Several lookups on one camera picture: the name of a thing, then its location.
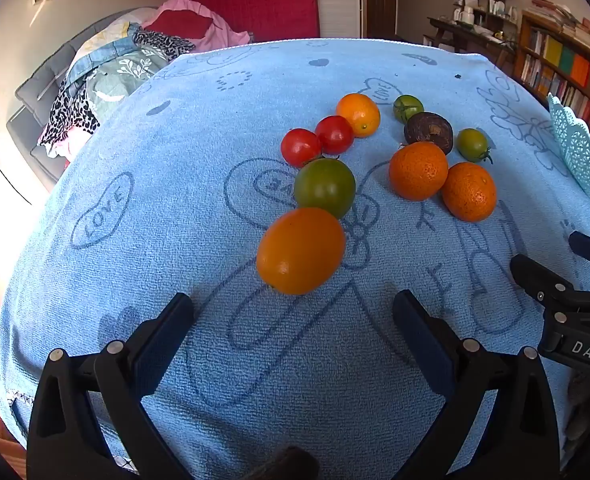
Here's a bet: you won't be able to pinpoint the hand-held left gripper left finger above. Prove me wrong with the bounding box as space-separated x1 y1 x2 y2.
26 291 196 480

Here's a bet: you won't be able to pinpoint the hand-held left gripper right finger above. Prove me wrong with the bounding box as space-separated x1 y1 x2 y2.
392 289 560 480

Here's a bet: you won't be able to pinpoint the light blue lattice plastic basket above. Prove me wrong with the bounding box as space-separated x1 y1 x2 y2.
546 92 590 216

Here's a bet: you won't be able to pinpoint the dimpled orange tangerine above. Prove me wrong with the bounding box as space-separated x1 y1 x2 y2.
388 141 449 202
441 162 498 223

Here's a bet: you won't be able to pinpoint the small green tomato with stem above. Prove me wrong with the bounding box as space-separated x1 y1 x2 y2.
456 128 494 165

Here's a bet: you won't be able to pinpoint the large smooth orange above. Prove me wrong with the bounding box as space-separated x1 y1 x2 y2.
256 207 347 296

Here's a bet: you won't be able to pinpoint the large green tomato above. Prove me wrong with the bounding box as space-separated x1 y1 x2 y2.
294 158 357 220

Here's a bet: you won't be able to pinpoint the red tomato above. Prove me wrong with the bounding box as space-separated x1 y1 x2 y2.
280 128 322 167
315 115 355 156

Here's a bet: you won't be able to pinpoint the person's right hand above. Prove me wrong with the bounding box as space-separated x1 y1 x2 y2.
565 375 590 453

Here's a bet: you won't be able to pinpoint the blue printed towel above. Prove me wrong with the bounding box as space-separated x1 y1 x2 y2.
0 38 590 480

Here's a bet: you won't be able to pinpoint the dark brown wrinkled fruit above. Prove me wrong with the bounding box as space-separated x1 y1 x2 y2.
404 112 454 156

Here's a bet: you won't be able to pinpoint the wooden bookshelf with books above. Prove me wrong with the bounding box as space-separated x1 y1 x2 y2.
512 7 590 156

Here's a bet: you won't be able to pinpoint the green tomato with dark calyx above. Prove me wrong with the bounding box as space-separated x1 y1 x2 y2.
393 95 425 124

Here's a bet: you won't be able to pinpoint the stacks of books atop bookshelf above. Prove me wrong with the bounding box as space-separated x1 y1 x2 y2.
525 0 590 56

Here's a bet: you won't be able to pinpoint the small smooth orange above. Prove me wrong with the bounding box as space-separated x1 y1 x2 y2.
336 93 381 139

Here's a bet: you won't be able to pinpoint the dark wooden desk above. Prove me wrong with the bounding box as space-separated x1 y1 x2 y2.
427 16 518 73

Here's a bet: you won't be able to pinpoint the pile of clothes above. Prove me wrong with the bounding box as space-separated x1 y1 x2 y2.
38 29 196 148

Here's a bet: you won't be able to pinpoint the floral patterned blanket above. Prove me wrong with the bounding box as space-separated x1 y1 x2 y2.
65 22 176 121

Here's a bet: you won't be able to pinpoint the pink garment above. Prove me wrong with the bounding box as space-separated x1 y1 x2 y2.
142 0 251 53

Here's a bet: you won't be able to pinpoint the red pillow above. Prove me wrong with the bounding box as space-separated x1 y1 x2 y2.
147 10 213 41

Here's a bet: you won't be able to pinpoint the black power cable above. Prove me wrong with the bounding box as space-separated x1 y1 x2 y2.
0 142 33 206

